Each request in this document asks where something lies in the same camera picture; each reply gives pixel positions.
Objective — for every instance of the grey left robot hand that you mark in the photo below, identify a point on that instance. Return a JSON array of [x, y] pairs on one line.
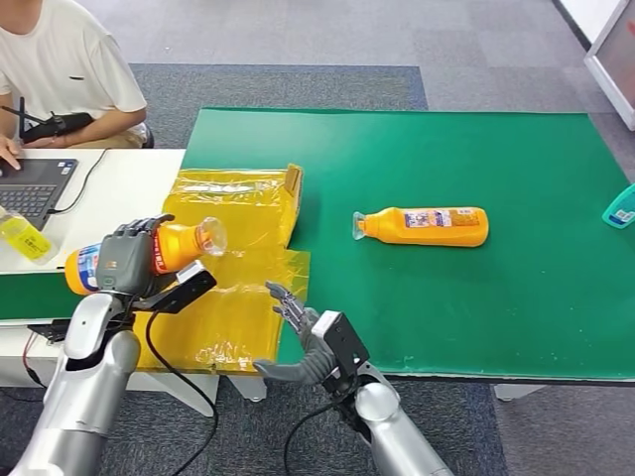
[[124, 263]]

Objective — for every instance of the black controller with antenna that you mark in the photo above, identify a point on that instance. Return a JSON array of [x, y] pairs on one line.
[[60, 125]]

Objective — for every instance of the green covered table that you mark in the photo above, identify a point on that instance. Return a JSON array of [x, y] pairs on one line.
[[396, 157]]

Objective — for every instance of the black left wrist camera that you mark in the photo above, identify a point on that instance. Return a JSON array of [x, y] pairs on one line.
[[189, 289]]

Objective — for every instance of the white framed board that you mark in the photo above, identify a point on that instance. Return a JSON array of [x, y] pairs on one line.
[[612, 72]]

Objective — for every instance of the person's left forearm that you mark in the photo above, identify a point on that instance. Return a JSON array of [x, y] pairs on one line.
[[118, 121]]

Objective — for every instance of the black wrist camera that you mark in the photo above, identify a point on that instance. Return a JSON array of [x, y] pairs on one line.
[[189, 289], [344, 345]]

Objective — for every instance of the person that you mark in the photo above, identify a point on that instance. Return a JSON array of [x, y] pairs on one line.
[[64, 52]]

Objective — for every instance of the orange bottle with clear cap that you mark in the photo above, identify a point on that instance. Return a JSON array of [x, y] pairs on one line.
[[178, 243], [431, 233]]

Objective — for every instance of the green conveyor belt unit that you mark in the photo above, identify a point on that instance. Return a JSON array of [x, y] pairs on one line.
[[29, 296]]

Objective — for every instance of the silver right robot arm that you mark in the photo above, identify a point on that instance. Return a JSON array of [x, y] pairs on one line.
[[396, 433]]

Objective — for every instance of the clear bottle with yellow label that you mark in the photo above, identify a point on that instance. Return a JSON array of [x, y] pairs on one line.
[[27, 243]]

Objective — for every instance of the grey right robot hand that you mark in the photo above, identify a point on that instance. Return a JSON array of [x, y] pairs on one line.
[[315, 361]]

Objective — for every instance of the dark grey laptop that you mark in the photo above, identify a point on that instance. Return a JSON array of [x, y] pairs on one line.
[[35, 190]]

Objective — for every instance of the teal bottle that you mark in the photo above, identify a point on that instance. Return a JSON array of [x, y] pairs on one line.
[[620, 210]]

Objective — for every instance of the person's right hand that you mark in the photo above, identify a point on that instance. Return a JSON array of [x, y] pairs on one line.
[[9, 152]]

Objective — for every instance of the white table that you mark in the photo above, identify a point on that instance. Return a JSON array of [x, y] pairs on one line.
[[114, 197]]

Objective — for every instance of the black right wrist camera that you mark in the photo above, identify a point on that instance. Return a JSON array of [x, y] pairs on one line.
[[344, 345]]

